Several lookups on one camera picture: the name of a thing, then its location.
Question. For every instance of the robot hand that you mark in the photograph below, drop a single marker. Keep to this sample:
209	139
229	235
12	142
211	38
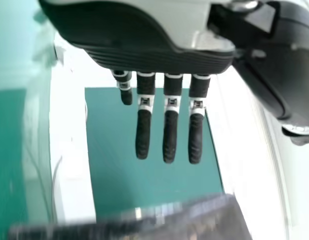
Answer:
149	45

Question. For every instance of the black oven with glass door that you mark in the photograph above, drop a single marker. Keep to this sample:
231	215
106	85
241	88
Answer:
134	218

